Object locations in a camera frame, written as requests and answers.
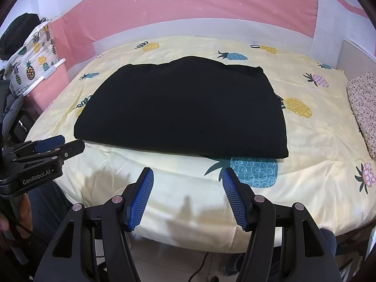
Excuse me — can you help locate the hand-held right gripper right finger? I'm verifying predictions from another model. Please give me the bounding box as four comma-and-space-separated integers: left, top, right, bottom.
222, 167, 343, 282

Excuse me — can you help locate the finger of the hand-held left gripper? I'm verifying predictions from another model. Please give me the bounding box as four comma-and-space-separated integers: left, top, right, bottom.
12, 139, 86, 168
0, 135, 66, 157

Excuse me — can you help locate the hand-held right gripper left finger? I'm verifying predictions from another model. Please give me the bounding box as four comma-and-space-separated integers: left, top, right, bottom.
34, 167, 154, 282

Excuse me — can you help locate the black jacket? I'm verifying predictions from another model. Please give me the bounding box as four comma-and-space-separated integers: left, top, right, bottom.
73, 56, 290, 160

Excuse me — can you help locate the person's left leg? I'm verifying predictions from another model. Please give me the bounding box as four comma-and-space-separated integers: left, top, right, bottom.
25, 182, 75, 243

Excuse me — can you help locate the person's leg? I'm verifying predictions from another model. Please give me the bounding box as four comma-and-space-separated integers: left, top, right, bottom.
319, 228, 338, 257
25, 182, 75, 243

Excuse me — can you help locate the pink cabinet with white top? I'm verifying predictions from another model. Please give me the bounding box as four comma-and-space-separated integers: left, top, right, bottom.
22, 16, 72, 119

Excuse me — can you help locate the folded white pineapple print quilt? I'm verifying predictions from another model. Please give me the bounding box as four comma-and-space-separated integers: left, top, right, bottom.
8, 23, 58, 97

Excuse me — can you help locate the yellow pineapple print bed sheet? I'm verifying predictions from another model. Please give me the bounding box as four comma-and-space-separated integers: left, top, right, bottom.
25, 35, 376, 255

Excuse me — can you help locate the person's right leg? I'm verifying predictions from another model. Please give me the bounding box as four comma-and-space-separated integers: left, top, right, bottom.
319, 228, 338, 257

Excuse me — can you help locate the black bag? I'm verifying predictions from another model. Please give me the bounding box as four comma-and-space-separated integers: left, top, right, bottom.
0, 13, 42, 61

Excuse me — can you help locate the floral pillow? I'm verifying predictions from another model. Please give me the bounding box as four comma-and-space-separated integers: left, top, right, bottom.
347, 70, 376, 161

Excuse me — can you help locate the white headboard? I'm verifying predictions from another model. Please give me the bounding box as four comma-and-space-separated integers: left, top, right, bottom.
336, 39, 376, 80

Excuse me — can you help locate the black floor cable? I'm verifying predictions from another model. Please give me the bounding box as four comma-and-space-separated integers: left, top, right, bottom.
187, 251, 210, 282

